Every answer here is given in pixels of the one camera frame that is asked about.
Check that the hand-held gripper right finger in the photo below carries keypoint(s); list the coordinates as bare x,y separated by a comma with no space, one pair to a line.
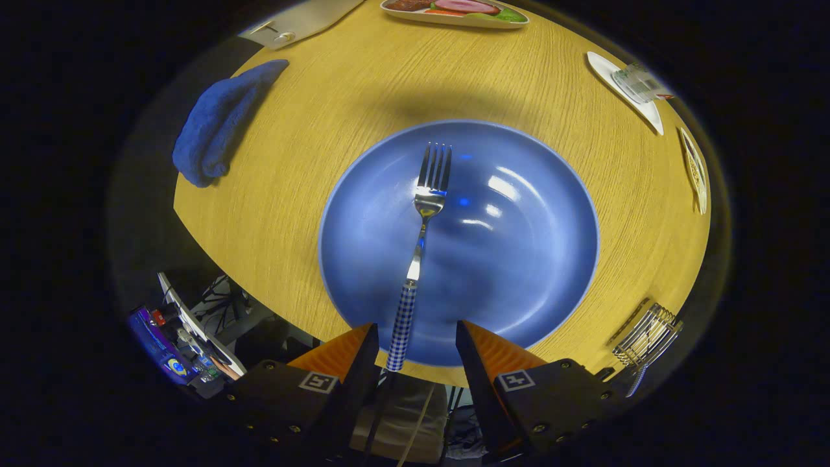
476,389

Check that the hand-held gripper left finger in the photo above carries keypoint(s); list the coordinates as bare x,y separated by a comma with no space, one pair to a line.
360,383

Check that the beige padded chair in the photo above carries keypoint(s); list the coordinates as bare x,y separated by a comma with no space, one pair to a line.
402,421

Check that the black table clamp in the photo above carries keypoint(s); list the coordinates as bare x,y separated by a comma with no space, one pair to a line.
605,374

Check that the blue round plate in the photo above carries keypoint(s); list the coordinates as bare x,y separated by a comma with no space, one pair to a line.
519,259

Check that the white side table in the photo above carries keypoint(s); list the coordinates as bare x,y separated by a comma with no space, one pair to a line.
194,324

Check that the lit computer screen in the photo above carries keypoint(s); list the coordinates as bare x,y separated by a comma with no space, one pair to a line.
152,340

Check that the blue folded cloth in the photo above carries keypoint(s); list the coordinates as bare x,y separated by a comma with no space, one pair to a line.
214,130

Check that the white divided seasoning dish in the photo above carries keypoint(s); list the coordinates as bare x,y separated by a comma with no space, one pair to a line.
695,175

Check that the white coaster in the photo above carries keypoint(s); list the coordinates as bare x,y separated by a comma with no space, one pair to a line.
642,113

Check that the clear water bottle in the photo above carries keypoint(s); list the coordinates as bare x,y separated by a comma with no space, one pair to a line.
639,83

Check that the cream toaster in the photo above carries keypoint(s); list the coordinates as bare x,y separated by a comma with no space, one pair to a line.
305,19

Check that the white food plate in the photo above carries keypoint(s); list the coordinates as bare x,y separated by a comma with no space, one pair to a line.
467,21

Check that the green lettuce leaf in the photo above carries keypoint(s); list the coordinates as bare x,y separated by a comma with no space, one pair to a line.
512,15

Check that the brown meat piece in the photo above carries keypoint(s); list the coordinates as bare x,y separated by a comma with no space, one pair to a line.
408,5

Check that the pink ham slice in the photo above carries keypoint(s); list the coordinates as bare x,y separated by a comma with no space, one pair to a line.
467,6

